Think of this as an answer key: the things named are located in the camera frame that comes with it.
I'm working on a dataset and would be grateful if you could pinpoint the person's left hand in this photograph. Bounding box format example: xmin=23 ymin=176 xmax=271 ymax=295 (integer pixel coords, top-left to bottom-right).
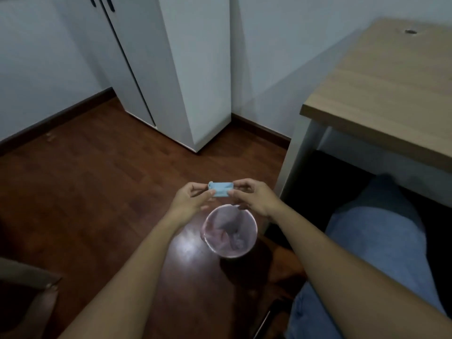
xmin=169 ymin=182 xmax=217 ymax=226

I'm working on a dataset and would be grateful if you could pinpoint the person's right hand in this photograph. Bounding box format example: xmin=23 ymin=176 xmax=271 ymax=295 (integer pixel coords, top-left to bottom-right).
xmin=228 ymin=178 xmax=282 ymax=222

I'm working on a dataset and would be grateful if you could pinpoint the small light blue packet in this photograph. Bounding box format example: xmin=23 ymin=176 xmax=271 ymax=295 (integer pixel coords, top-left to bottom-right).
xmin=208 ymin=181 xmax=236 ymax=199

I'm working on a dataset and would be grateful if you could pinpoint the person's right forearm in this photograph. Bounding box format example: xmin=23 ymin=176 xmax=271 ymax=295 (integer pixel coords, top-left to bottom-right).
xmin=268 ymin=204 xmax=452 ymax=339

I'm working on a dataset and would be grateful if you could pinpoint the person's left forearm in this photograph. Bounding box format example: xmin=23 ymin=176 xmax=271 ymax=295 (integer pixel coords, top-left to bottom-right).
xmin=58 ymin=211 xmax=182 ymax=339

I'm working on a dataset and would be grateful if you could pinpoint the round pink waste bin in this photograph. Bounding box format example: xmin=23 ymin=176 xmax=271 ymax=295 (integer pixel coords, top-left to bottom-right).
xmin=200 ymin=204 xmax=258 ymax=259

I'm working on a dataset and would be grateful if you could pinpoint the crumpled waste paper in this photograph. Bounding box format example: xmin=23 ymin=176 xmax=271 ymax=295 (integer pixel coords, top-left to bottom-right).
xmin=226 ymin=227 xmax=248 ymax=250

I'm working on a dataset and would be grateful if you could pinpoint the white wardrobe cabinet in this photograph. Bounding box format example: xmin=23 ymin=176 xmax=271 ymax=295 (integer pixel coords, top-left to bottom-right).
xmin=58 ymin=0 xmax=232 ymax=154

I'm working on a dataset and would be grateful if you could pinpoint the wooden desk with white frame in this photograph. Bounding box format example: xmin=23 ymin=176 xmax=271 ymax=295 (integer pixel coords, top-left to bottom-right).
xmin=274 ymin=17 xmax=452 ymax=209

